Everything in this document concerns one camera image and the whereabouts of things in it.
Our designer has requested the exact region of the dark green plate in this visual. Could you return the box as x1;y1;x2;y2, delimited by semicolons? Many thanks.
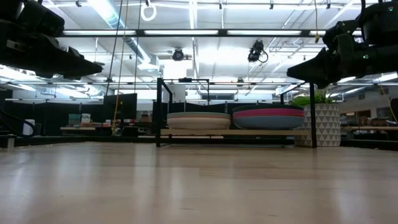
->
232;104;304;110

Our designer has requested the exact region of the white bin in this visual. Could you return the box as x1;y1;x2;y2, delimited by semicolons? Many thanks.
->
23;119;36;136

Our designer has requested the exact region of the magenta pink plate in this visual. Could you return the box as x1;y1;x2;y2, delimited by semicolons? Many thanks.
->
233;108;305;114

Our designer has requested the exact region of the yellow hanging cable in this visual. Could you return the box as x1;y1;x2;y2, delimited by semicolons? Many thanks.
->
111;0;130;133

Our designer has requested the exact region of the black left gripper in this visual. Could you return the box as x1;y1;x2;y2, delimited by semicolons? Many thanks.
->
0;2;103;80

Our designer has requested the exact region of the black aluminium rig frame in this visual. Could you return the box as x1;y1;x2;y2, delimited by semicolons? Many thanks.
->
0;29;398;149

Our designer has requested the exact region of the white cable loop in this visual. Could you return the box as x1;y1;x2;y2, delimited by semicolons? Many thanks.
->
140;2;157;22

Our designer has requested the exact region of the wooden background table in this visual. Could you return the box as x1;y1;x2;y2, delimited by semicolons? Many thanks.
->
341;125;398;131
60;126;103;131

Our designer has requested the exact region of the black metal wooden shelf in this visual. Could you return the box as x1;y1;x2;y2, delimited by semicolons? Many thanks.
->
155;77;317;149

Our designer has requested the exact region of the black monitor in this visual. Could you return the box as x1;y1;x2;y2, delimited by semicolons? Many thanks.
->
103;93;138;121

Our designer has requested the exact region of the black hanging spotlight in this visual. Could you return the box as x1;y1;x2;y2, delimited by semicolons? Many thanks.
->
248;39;269;63

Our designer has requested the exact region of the black overhead camera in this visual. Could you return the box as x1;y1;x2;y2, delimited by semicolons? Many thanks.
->
172;48;185;62

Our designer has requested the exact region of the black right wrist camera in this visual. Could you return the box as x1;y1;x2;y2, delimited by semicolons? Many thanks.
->
323;20;363;44

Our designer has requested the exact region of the black curved tube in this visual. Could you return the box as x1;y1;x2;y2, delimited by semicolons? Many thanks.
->
0;110;36;138

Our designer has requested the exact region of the potted green succulent plant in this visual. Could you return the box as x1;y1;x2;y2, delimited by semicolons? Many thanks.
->
290;88;342;147

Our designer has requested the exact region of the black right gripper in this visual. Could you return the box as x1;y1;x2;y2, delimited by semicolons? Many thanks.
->
286;34;398;90

